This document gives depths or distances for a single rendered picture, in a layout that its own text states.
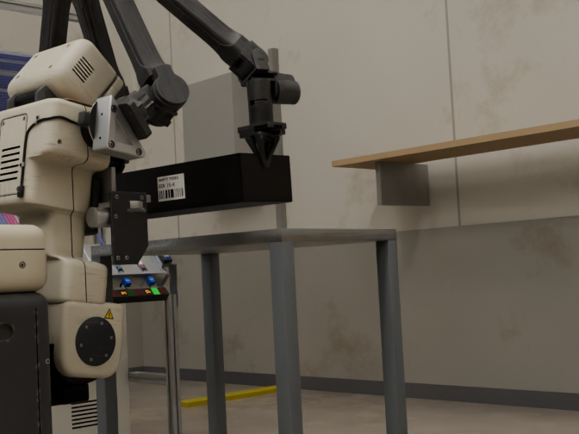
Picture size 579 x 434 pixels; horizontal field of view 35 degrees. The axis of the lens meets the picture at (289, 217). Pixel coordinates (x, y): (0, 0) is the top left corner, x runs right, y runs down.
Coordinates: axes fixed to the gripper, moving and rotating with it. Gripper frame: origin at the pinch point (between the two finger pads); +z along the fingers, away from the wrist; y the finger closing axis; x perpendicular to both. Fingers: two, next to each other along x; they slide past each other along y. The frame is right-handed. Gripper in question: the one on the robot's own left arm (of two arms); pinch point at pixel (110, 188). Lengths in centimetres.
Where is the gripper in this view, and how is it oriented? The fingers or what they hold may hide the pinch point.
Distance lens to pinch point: 258.2
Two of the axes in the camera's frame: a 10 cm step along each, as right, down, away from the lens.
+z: 0.6, 10.0, -0.5
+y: -7.5, 0.7, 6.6
